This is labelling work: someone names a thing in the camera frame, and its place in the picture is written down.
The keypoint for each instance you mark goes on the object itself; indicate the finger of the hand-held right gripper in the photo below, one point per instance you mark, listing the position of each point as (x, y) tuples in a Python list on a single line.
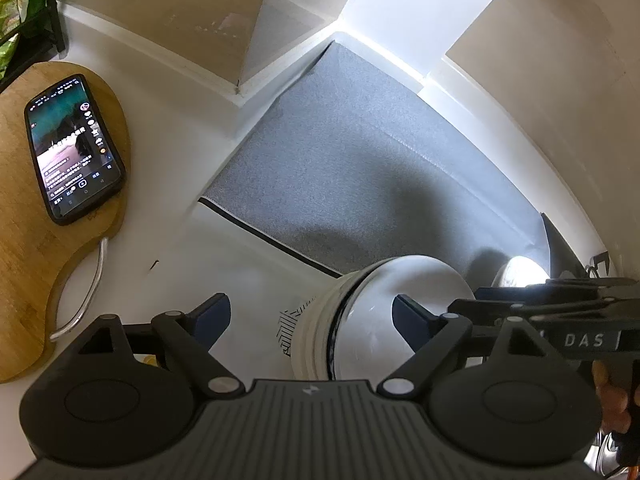
[(550, 296)]

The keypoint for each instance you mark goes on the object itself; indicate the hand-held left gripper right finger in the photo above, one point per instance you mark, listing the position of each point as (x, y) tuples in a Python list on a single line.
[(407, 317)]

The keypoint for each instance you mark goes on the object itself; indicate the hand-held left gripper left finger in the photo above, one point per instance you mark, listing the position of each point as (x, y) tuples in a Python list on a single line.
[(212, 317)]

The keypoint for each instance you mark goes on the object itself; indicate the white ribbed bowl black rim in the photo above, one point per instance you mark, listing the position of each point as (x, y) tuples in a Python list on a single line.
[(380, 320)]

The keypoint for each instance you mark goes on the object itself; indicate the person's right hand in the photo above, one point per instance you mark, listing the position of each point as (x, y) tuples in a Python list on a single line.
[(611, 395)]

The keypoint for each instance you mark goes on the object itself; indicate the small white bowl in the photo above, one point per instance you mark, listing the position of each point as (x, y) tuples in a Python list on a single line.
[(522, 270)]

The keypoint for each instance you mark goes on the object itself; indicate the stainless steel object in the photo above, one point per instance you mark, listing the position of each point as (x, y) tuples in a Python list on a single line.
[(607, 455)]

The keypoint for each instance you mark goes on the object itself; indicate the grey dish mat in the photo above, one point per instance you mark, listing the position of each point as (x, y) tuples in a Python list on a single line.
[(360, 160)]

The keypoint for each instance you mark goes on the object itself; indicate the wooden cutting board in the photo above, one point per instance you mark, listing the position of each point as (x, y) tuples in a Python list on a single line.
[(20, 220)]

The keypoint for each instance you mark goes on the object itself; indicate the black smartphone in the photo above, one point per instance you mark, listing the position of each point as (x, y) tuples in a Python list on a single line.
[(70, 150)]

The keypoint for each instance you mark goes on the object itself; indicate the green snack packet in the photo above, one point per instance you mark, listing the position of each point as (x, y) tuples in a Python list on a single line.
[(12, 15), (7, 52)]

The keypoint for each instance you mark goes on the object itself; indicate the black metal rack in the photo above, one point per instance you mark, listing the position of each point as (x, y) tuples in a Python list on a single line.
[(54, 20)]

